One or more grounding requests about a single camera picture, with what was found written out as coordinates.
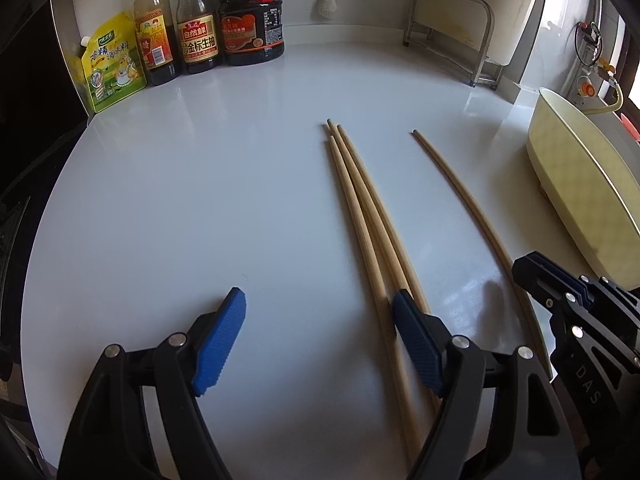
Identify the green yellow seasoning pouch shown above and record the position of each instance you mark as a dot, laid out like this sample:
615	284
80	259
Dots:
110	70

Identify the orange gas regulator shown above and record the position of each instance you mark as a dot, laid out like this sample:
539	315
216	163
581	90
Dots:
587	88

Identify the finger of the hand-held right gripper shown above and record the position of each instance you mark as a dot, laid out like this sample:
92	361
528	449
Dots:
567	280
530	275

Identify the white cutting board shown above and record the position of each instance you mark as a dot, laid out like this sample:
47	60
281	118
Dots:
510	10

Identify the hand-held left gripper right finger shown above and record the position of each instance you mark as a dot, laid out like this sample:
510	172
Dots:
417	345

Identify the small yellow-capped sauce bottle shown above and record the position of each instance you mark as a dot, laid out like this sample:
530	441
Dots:
155	45

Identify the large dark soy sauce bottle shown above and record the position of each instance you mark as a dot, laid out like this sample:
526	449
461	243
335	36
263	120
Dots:
250	30

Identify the black gas shutoff valve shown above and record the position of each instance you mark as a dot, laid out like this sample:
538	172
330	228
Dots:
589	30

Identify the medium yellow-capped sauce bottle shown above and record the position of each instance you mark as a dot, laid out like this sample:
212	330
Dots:
197	40

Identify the metal cutting board rack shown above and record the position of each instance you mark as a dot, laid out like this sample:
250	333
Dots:
481	50

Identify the wooden chopstick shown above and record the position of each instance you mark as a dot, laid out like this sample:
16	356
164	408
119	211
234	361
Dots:
471	200
366	210
362	240
381	210

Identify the dark framed window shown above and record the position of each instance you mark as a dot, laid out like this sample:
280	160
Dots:
631	60

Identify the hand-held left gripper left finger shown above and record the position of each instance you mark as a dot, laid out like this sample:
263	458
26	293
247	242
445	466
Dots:
220	340

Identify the round white basin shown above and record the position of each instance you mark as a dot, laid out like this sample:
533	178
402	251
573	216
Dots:
575	185

